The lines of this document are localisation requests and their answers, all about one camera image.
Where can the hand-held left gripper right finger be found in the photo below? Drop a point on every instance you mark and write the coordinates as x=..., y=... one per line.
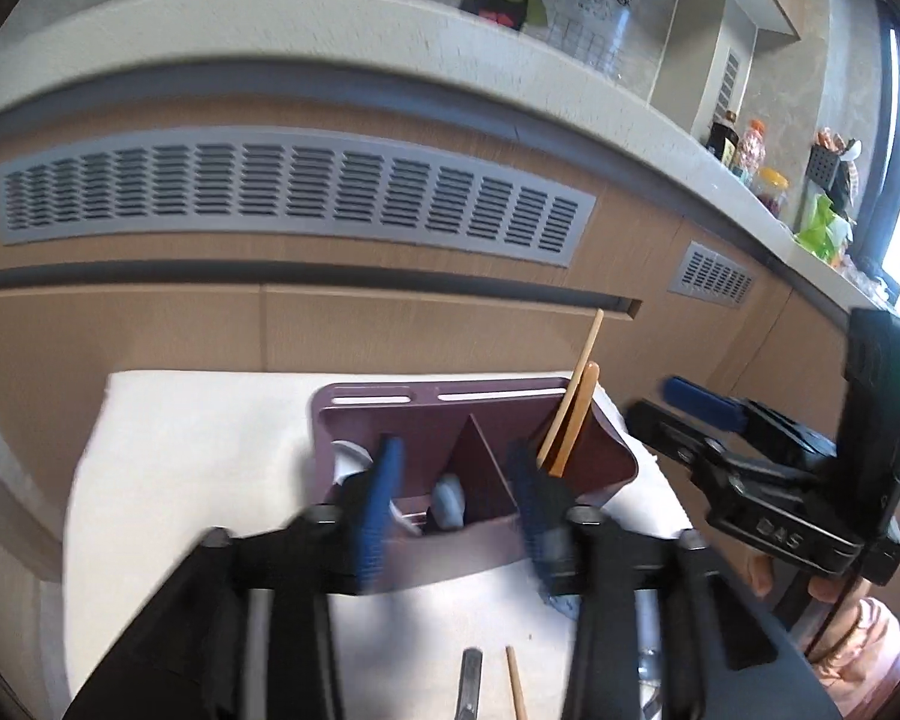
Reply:
x=532, y=510

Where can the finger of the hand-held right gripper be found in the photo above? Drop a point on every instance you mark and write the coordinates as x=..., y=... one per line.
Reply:
x=701, y=397
x=667, y=431

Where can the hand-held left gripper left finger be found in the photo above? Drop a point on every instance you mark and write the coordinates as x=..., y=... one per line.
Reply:
x=375, y=510

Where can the metal utensil white ball end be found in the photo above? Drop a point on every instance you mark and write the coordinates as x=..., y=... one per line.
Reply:
x=350, y=457

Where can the blue plastic spoon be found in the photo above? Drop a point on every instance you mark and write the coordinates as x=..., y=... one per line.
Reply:
x=448, y=502

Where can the purple utensil holder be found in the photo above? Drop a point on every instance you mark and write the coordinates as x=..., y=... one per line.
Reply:
x=465, y=562

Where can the wooden spoon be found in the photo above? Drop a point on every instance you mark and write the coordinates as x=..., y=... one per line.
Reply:
x=579, y=409

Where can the wooden chopstick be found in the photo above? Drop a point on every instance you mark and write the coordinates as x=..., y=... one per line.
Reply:
x=516, y=682
x=581, y=360

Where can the person's right hand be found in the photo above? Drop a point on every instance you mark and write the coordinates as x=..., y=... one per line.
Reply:
x=759, y=574

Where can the small grey vent grille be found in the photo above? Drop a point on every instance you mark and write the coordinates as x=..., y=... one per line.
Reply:
x=712, y=275

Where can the white towel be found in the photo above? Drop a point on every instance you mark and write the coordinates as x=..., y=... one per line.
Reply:
x=195, y=465

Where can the green plastic bag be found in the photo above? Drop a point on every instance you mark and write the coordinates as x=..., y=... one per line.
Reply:
x=821, y=229

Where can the yellow lid jar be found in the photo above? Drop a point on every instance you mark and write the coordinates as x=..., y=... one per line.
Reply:
x=771, y=193

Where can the dark sauce bottle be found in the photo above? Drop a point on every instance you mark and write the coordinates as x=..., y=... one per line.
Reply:
x=722, y=141

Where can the wooden cabinet front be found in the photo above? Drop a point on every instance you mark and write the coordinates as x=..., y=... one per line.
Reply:
x=195, y=322

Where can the black storage rack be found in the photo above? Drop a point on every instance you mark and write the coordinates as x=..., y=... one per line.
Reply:
x=825, y=165

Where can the large grey vent grille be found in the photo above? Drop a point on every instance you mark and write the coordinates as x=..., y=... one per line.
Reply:
x=270, y=187

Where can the stone countertop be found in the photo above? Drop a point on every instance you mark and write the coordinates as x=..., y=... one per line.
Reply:
x=345, y=37

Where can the beige wall cupboard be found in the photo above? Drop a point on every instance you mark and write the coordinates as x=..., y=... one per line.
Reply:
x=705, y=60

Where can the cartoon wall poster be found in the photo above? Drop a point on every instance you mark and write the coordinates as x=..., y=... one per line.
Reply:
x=570, y=0

